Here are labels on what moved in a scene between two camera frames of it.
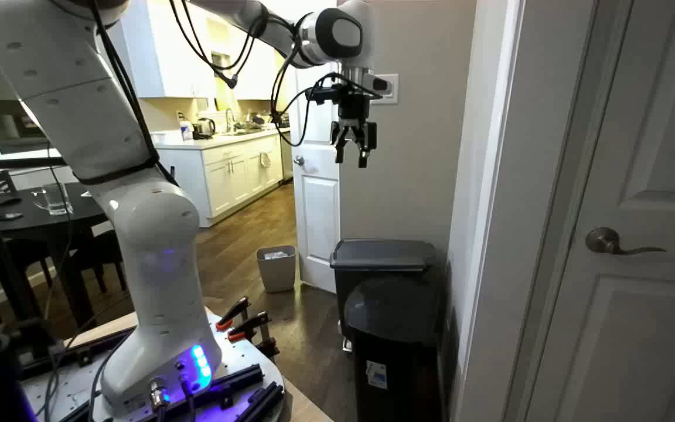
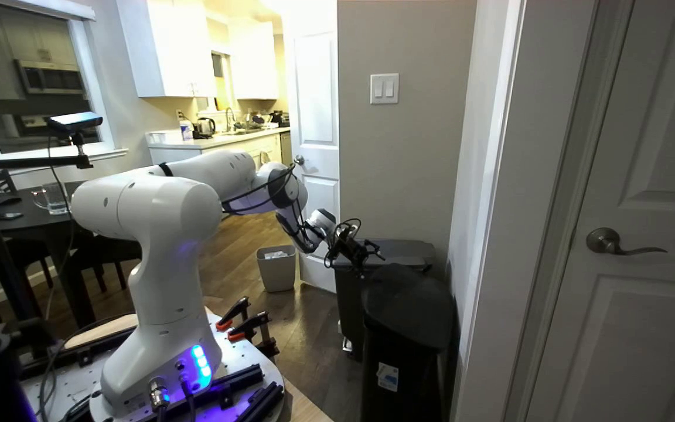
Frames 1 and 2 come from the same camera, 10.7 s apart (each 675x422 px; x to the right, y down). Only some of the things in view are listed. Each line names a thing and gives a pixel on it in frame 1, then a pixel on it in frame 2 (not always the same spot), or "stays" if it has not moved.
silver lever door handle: x=604 y=239 stays
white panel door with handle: x=629 y=336 stays
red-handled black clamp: x=254 y=329 stays
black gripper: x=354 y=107 to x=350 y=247
